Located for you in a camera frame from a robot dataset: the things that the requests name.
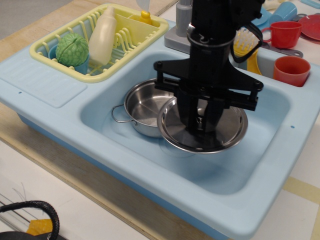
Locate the blue cup in rack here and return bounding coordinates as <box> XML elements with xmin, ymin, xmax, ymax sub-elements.
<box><xmin>48</xmin><ymin>45</ymin><xmax>89</xmax><ymax>75</ymax></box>

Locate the green toy cabbage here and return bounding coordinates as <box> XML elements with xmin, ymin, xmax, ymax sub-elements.
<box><xmin>55</xmin><ymin>33</ymin><xmax>89</xmax><ymax>67</ymax></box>

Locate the light blue toy sink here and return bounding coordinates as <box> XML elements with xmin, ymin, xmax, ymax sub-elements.
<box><xmin>0</xmin><ymin>37</ymin><xmax>320</xmax><ymax>240</ymax></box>

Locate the orange plastic cup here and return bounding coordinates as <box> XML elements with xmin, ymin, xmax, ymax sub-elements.
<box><xmin>272</xmin><ymin>56</ymin><xmax>311</xmax><ymax>87</ymax></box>

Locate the cream plastic bottle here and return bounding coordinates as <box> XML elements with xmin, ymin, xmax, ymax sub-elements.
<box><xmin>88</xmin><ymin>5</ymin><xmax>117</xmax><ymax>66</ymax></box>

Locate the light blue plastic cup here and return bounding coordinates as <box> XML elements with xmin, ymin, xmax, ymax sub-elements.
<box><xmin>268</xmin><ymin>1</ymin><xmax>298</xmax><ymax>25</ymax></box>

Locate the yellow tape piece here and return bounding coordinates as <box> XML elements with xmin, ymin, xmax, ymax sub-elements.
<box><xmin>26</xmin><ymin>219</ymin><xmax>53</xmax><ymax>236</ymax></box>

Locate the steel pot lid with knob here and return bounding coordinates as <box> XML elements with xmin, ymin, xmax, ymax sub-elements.
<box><xmin>157</xmin><ymin>97</ymin><xmax>248</xmax><ymax>154</ymax></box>

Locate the small yellow toy bottle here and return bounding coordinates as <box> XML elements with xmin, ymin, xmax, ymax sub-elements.
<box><xmin>139</xmin><ymin>10</ymin><xmax>152</xmax><ymax>25</ymax></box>

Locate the grey toy faucet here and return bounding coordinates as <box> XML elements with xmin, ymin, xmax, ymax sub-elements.
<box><xmin>164</xmin><ymin>0</ymin><xmax>193</xmax><ymax>54</ymax></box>

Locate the yellow dish drying rack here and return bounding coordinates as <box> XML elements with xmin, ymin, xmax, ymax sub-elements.
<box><xmin>29</xmin><ymin>3</ymin><xmax>169</xmax><ymax>83</ymax></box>

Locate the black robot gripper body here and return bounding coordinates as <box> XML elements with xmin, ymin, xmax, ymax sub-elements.
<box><xmin>153</xmin><ymin>25</ymin><xmax>264</xmax><ymax>111</ymax></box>

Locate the black braided cable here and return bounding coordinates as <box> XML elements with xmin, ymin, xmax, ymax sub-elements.
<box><xmin>0</xmin><ymin>199</ymin><xmax>61</xmax><ymax>240</ymax></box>

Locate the red plastic plate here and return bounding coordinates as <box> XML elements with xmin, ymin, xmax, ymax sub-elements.
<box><xmin>298</xmin><ymin>14</ymin><xmax>320</xmax><ymax>41</ymax></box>

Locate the grey toy utensil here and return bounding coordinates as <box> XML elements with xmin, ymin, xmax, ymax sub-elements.
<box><xmin>260</xmin><ymin>42</ymin><xmax>304</xmax><ymax>58</ymax></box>

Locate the yellow dish brush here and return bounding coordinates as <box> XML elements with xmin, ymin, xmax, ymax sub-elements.
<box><xmin>233</xmin><ymin>27</ymin><xmax>262</xmax><ymax>75</ymax></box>

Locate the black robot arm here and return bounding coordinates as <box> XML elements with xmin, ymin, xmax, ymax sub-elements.
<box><xmin>153</xmin><ymin>0</ymin><xmax>264</xmax><ymax>133</ymax></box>

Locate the light blue plastic plate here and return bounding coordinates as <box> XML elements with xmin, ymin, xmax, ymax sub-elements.
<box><xmin>251</xmin><ymin>7</ymin><xmax>272</xmax><ymax>27</ymax></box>

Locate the red plastic mug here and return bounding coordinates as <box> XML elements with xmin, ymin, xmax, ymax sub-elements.
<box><xmin>261</xmin><ymin>21</ymin><xmax>302</xmax><ymax>49</ymax></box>

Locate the small steel pot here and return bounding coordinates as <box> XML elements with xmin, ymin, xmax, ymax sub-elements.
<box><xmin>111</xmin><ymin>79</ymin><xmax>174</xmax><ymax>138</ymax></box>

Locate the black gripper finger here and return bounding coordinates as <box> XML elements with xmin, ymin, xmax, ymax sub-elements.
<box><xmin>175</xmin><ymin>91</ymin><xmax>199</xmax><ymax>132</ymax></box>
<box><xmin>203</xmin><ymin>98</ymin><xmax>226</xmax><ymax>132</ymax></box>

